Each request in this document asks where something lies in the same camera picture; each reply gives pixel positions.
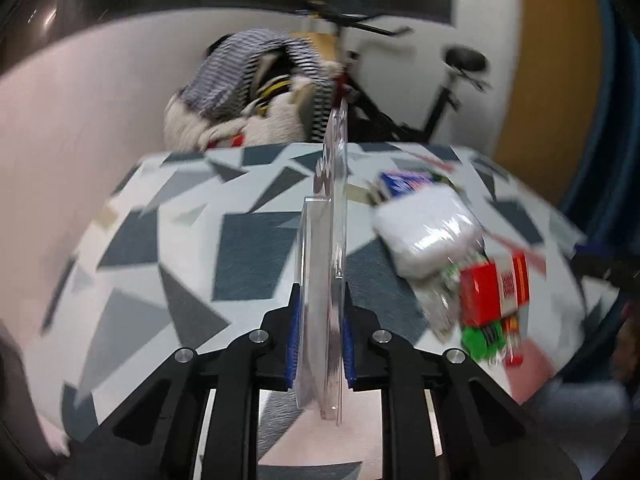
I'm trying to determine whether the black exercise bike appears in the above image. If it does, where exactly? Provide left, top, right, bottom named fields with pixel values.
left=287, top=0, right=493, bottom=143

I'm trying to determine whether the dark jacket with yellow stripes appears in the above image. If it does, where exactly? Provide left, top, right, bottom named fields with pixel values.
left=255, top=55, right=301, bottom=111

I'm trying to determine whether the wooden chair back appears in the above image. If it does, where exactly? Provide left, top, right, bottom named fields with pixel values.
left=295, top=30, right=341, bottom=61

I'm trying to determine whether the geometric patterned tablecloth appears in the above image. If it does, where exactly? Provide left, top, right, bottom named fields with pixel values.
left=40, top=141, right=591, bottom=480

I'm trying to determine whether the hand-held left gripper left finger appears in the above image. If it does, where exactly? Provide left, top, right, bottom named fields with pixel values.
left=60, top=282, right=303, bottom=480

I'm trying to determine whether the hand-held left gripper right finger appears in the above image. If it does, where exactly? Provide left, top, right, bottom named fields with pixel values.
left=342, top=282, right=583, bottom=480

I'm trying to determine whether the cream fleece blanket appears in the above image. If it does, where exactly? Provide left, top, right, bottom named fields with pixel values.
left=162, top=85, right=321, bottom=153

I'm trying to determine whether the blue snack packet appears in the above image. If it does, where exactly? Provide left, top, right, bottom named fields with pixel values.
left=377, top=170, right=436, bottom=201

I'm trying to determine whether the red cardboard box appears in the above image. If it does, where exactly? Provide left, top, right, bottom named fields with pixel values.
left=459, top=252, right=531, bottom=328

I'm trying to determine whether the blue curtain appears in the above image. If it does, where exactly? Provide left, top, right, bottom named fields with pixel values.
left=557, top=0, right=640, bottom=311

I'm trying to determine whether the wooden door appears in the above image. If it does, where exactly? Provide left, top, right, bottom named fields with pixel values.
left=492, top=0, right=603, bottom=206

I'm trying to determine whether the white tissue pack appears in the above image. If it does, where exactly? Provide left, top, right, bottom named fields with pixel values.
left=372, top=187, right=486, bottom=281

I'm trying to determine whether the light fleece robe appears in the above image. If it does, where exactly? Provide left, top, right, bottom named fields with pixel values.
left=520, top=380, right=631, bottom=480

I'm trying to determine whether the small red packet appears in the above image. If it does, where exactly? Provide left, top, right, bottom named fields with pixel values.
left=502, top=315, right=526, bottom=366

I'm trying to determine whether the clear rigid plastic package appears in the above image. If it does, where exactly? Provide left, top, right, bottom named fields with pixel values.
left=295, top=97, right=351, bottom=426

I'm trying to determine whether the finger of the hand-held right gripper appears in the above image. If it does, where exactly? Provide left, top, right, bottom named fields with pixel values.
left=572, top=240, right=640, bottom=286

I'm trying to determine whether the pile of clothes on chair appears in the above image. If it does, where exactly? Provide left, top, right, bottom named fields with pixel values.
left=180, top=30, right=333, bottom=143

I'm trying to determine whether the green plastic tool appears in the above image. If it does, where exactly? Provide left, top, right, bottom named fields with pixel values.
left=460, top=320, right=506, bottom=363

